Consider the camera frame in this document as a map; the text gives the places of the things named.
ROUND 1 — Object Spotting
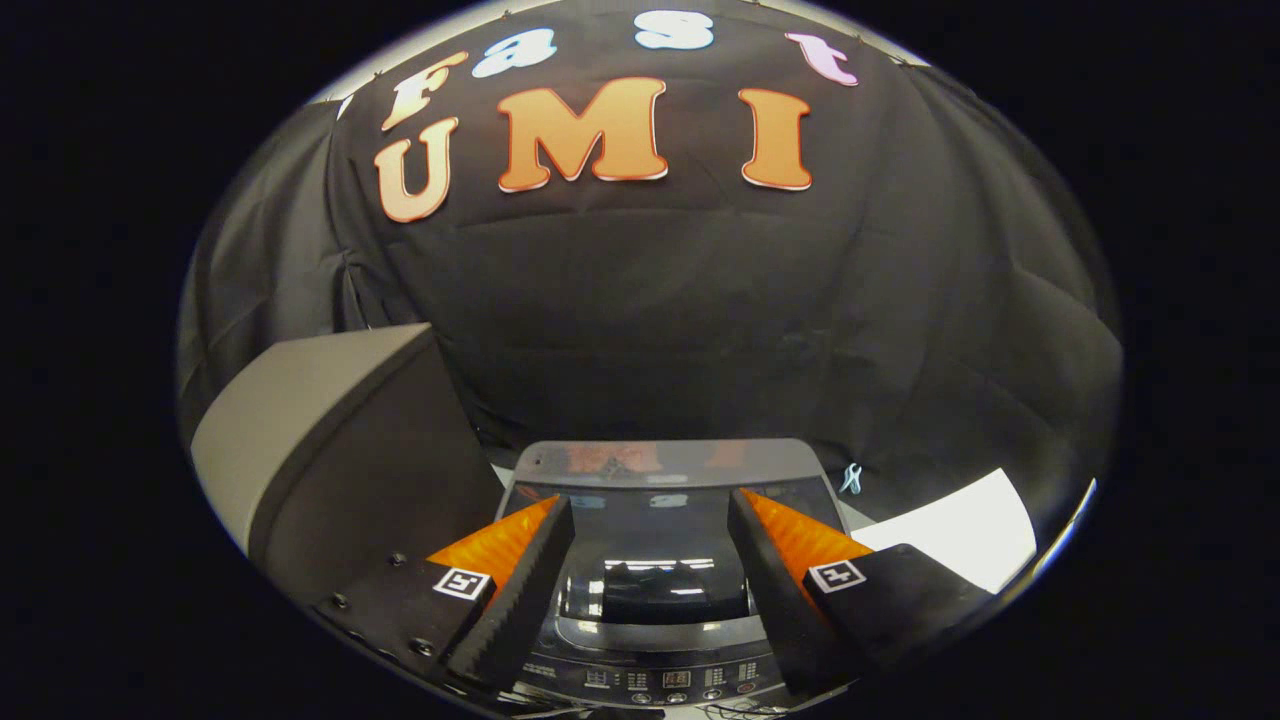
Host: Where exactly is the grey washing machine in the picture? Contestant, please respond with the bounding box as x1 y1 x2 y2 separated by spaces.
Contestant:
508 438 853 717

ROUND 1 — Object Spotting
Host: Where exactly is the grey cabinet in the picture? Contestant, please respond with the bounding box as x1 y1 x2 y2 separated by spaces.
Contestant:
190 322 503 606

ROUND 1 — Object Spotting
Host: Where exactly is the black backdrop cloth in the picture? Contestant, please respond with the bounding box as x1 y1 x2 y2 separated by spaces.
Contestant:
178 0 1123 561

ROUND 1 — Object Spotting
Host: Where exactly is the dark glass washing machine lid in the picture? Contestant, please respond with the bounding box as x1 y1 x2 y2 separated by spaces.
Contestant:
497 438 843 653

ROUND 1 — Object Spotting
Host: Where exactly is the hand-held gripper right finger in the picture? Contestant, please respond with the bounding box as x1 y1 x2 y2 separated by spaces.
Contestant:
727 487 997 698

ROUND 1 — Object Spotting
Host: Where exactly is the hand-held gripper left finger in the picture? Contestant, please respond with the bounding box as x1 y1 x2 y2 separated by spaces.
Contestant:
315 493 578 693

